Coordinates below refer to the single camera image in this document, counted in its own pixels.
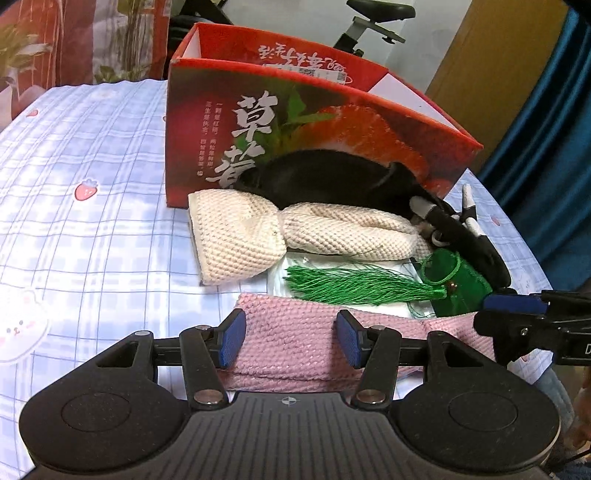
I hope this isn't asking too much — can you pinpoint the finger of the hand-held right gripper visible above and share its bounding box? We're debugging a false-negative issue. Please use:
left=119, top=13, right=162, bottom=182
left=481, top=290, right=550, bottom=316
left=473, top=310, right=561, bottom=367

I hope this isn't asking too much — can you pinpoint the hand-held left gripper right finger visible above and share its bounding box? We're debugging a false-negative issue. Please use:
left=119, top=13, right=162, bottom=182
left=335, top=310, right=490, bottom=411

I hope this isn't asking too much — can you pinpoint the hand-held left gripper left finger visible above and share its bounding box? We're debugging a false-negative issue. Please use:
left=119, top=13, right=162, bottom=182
left=95, top=308, right=246, bottom=411

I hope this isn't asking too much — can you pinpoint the pink knitted cloth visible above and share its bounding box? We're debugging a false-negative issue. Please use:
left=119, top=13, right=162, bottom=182
left=217, top=292, right=509, bottom=395

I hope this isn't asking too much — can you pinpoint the black glove with white tips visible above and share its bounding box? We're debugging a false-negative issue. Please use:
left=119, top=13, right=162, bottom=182
left=409, top=184, right=512, bottom=289

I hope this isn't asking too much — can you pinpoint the red strawberry print cardboard box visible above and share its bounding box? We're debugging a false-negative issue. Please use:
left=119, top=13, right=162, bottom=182
left=165, top=22, right=484, bottom=210

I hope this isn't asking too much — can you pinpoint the green tasselled pouch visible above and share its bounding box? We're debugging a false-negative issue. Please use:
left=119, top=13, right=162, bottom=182
left=281, top=250, right=495, bottom=320

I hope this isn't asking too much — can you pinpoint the clear plastic bag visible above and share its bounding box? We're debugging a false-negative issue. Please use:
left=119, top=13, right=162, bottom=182
left=269, top=251, right=419, bottom=320

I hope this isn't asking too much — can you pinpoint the cream knitted cloth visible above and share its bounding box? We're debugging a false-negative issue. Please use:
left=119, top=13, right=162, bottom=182
left=187, top=188, right=432, bottom=286

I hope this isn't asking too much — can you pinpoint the black cloth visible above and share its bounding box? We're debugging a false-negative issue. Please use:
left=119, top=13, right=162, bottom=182
left=233, top=148, right=444, bottom=217

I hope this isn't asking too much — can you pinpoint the blue curtain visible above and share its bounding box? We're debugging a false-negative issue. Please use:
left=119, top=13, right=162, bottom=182
left=475, top=0, right=591, bottom=298

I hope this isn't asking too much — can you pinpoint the plaid strawberry print bedsheet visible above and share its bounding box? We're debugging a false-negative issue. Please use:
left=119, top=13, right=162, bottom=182
left=0, top=78, right=570, bottom=480

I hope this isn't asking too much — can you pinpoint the wooden door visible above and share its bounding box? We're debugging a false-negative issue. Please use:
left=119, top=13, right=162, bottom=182
left=425, top=0, right=570, bottom=126

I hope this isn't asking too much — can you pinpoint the black exercise bike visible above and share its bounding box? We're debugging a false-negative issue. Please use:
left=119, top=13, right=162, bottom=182
left=168, top=0, right=413, bottom=61

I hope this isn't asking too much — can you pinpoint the pink printed backdrop cloth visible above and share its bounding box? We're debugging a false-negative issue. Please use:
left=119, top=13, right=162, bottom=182
left=0, top=0, right=172, bottom=134

